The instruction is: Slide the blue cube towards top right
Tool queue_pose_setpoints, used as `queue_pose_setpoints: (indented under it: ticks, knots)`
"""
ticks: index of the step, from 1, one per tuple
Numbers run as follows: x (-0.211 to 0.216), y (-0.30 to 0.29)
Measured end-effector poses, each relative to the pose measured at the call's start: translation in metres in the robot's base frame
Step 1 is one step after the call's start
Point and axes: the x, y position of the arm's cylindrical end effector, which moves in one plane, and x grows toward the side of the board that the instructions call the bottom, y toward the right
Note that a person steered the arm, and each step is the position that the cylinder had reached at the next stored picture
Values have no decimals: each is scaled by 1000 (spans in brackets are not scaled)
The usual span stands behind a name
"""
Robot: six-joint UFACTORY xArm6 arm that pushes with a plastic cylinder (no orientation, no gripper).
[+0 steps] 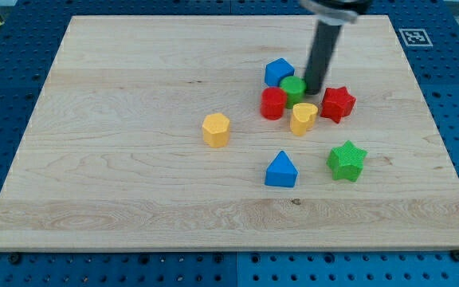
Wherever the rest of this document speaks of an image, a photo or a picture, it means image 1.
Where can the green star block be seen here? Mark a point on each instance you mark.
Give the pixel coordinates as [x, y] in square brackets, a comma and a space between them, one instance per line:
[346, 161]

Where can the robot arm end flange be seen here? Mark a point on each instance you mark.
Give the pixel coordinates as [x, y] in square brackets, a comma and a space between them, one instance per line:
[336, 12]

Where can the red cylinder block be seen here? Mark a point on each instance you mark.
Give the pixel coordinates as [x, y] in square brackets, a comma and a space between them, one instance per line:
[273, 101]

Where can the red star block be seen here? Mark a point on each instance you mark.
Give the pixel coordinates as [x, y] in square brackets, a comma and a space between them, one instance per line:
[337, 104]

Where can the black bolt front right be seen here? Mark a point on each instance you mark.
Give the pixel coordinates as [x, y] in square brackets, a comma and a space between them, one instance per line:
[454, 254]

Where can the black bolt front left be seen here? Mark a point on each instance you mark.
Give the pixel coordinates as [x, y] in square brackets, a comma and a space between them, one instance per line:
[14, 258]

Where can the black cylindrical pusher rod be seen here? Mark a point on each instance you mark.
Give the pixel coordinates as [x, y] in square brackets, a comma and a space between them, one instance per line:
[323, 45]

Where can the green cylinder block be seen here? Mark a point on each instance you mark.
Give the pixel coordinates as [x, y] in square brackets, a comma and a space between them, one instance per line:
[295, 88]

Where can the black bolt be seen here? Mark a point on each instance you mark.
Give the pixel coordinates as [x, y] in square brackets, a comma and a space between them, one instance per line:
[14, 258]
[454, 254]

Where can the blue triangle block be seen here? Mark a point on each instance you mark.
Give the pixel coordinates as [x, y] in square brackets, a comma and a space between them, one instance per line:
[281, 172]

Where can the wooden board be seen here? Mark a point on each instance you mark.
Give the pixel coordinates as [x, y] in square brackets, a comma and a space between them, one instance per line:
[113, 160]

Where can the yellow hexagon block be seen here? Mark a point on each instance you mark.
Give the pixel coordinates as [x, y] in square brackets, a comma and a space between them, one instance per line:
[216, 130]

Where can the white fiducial marker tag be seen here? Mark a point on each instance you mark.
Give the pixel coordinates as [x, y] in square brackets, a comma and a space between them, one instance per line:
[415, 37]

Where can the blue cube block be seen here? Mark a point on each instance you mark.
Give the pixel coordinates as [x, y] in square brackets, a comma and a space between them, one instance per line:
[276, 70]

